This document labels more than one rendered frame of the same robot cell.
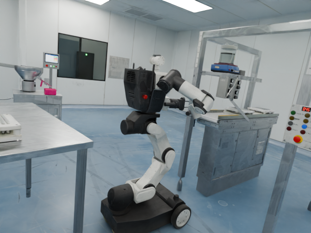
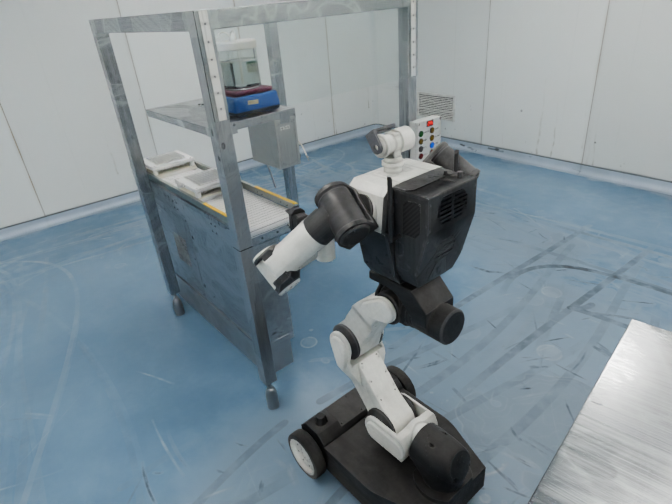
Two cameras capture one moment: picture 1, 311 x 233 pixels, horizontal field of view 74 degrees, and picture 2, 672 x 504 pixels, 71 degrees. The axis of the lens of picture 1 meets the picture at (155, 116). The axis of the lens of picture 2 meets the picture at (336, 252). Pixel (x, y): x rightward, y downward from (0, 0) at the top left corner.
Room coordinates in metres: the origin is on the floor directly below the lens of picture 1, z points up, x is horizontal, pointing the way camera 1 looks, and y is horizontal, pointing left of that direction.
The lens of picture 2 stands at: (1.78, 1.32, 1.72)
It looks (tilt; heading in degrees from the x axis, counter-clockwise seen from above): 28 degrees down; 270
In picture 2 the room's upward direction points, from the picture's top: 5 degrees counter-clockwise
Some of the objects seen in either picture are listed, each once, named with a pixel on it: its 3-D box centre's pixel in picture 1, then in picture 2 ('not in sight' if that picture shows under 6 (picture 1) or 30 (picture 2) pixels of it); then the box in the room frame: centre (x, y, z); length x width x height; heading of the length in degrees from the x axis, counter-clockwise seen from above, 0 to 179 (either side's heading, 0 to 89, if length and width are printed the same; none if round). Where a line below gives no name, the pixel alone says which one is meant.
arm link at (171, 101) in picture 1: (167, 104); (324, 240); (1.82, -0.10, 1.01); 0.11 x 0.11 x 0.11; 30
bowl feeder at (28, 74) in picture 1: (33, 79); not in sight; (3.19, 1.95, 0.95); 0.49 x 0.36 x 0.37; 126
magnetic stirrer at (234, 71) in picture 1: (225, 69); not in sight; (2.09, -0.63, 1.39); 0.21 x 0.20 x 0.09; 38
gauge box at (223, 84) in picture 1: (228, 87); (273, 138); (2.01, -0.67, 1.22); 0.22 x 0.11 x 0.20; 128
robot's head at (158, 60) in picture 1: (156, 62); (394, 145); (1.60, 0.04, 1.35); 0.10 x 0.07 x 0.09; 38
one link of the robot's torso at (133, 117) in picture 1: (139, 122); (416, 300); (1.55, 0.11, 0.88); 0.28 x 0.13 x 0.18; 128
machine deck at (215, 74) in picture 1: (230, 76); (216, 113); (2.24, -0.74, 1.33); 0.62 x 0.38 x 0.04; 128
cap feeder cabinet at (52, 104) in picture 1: (37, 115); not in sight; (3.17, 1.88, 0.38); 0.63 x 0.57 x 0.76; 126
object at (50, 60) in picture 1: (51, 72); not in sight; (3.41, 1.79, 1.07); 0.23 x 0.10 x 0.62; 126
